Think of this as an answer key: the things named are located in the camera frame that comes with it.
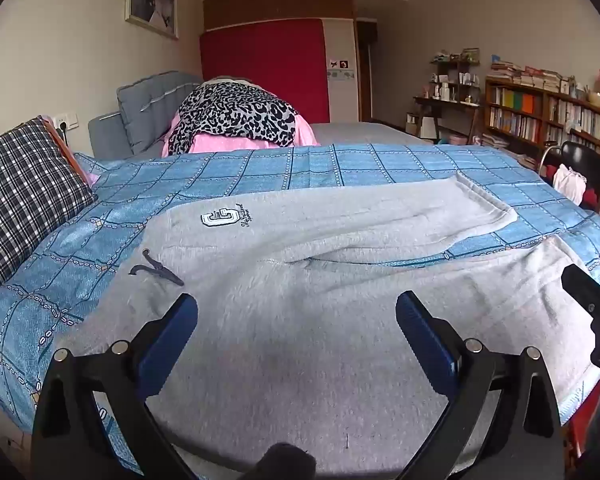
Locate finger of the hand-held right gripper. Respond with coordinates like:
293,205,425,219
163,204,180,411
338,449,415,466
562,263,600,322

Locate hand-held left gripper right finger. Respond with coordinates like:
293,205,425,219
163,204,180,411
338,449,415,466
395,290,566,480

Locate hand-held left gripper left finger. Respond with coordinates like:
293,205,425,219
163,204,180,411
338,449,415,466
30,292,201,480

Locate grey pants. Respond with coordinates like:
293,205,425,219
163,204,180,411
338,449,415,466
54,176,600,473

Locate white pink garment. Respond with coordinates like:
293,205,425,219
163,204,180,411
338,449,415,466
552,164,588,206

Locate black chair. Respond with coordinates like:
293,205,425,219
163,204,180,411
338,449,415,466
537,140,600,221

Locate wooden bookshelf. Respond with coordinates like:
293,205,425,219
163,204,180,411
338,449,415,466
482,76,600,171

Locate rows of shelved books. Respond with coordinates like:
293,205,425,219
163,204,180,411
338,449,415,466
490,87,600,153

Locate blue patterned blanket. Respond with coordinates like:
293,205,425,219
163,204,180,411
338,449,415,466
0,142,600,478

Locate dark plaid pillow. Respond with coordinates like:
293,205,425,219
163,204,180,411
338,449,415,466
0,117,98,293

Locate stack of books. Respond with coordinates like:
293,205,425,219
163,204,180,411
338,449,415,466
490,55,563,92

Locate grey bed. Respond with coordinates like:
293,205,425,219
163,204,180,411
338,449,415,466
310,121,433,147

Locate wooden desk shelf unit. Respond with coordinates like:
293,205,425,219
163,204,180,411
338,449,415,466
407,55,483,143

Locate grey upholstered headboard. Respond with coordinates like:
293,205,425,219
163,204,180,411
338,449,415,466
88,71,203,161

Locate leopard print blanket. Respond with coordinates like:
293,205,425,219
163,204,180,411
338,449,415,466
167,81,299,156

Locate pink blanket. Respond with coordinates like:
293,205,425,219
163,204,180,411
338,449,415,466
161,112,321,158

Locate group of toiletry bottles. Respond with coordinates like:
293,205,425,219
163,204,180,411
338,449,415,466
427,72,481,103

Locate shelf top ornaments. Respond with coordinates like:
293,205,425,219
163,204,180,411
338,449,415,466
432,47,481,63

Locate brown wooden door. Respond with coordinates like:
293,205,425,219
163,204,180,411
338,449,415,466
356,19,381,123

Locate red wardrobe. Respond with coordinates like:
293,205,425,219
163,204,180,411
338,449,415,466
199,0,362,125

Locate framed wall picture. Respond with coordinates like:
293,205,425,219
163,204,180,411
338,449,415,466
125,0,179,41

